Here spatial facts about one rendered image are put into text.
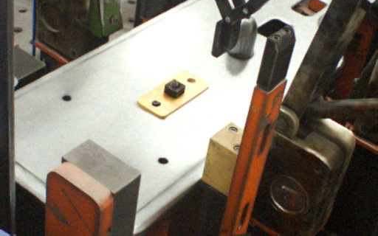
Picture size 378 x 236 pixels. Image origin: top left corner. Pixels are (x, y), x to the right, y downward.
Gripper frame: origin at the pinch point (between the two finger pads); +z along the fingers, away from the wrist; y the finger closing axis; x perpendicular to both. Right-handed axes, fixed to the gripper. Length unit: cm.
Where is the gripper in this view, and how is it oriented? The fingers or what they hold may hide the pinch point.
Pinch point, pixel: (187, 24)
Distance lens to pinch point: 75.3
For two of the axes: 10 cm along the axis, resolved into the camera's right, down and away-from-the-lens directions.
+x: -6.2, 4.3, -6.6
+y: -7.8, -4.6, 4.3
